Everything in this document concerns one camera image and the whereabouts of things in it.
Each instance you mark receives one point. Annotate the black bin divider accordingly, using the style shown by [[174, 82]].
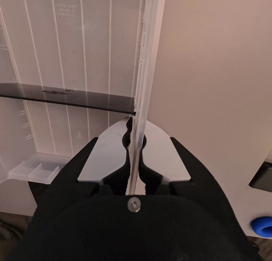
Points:
[[85, 98]]

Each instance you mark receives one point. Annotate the clear plastic bin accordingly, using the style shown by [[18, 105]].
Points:
[[89, 42]]

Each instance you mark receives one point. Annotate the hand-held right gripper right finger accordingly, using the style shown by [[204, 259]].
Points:
[[163, 157]]

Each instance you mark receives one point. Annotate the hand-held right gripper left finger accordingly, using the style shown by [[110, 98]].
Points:
[[106, 157]]

